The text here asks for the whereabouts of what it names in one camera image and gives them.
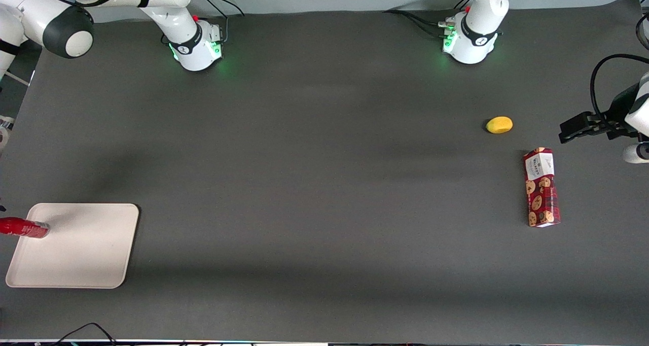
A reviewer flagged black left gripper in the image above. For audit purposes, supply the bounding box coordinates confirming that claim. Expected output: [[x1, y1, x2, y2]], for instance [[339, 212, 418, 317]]
[[559, 82, 640, 144]]

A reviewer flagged red coke bottle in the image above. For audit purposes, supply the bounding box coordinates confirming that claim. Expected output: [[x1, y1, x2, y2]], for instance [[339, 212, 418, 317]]
[[0, 217, 50, 239]]

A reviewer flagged beige plastic tray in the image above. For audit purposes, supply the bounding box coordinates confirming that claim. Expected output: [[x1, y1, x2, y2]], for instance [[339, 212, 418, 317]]
[[6, 203, 140, 289]]

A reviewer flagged red cookie box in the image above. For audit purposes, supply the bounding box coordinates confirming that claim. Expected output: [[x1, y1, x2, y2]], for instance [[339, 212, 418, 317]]
[[523, 147, 562, 228]]

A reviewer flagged yellow lemon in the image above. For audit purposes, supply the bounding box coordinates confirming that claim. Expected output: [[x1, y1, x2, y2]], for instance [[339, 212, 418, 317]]
[[485, 116, 514, 134]]

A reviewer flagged black looped wrist cable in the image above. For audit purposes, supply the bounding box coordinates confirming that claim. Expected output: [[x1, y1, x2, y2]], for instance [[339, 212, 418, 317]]
[[590, 54, 649, 119]]

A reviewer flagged black cable at table corner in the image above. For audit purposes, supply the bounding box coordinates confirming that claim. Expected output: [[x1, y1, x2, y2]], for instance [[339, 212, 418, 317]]
[[635, 0, 649, 51]]

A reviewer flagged black left arm base cable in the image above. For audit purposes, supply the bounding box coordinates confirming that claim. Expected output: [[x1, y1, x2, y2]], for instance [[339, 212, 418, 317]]
[[383, 0, 474, 38]]

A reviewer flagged black arm base cable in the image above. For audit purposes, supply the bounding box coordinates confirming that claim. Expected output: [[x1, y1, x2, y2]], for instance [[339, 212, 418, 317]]
[[161, 0, 247, 46], [383, 0, 474, 38]]

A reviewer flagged black right arm base cable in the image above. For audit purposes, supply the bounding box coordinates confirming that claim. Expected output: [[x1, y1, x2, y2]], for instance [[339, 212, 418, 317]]
[[161, 0, 247, 46]]

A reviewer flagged thin black table edge cable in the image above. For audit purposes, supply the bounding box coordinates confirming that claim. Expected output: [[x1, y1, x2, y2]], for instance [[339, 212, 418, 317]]
[[51, 323, 118, 346]]

